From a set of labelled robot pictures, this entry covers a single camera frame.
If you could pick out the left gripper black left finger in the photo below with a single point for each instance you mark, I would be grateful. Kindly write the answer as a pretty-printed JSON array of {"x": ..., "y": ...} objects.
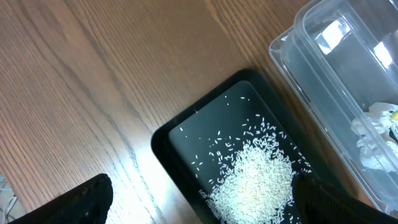
[{"x": 88, "y": 203}]

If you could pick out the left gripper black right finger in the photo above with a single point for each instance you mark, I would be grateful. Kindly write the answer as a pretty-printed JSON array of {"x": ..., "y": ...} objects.
[{"x": 319, "y": 202}]

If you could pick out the pile of white rice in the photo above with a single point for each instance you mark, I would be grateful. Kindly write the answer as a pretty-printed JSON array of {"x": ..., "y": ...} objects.
[{"x": 257, "y": 188}]

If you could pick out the white tissue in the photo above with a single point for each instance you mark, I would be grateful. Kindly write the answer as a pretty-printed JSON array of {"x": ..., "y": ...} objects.
[{"x": 379, "y": 115}]

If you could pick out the yellow green snack wrapper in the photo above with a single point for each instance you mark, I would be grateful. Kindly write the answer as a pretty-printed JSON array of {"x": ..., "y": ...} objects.
[{"x": 394, "y": 115}]

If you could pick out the black waste tray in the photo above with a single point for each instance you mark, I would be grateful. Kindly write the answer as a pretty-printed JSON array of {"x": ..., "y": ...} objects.
[{"x": 196, "y": 146}]

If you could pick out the clear plastic bin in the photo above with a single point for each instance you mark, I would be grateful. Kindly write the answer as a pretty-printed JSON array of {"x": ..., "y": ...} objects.
[{"x": 340, "y": 57}]

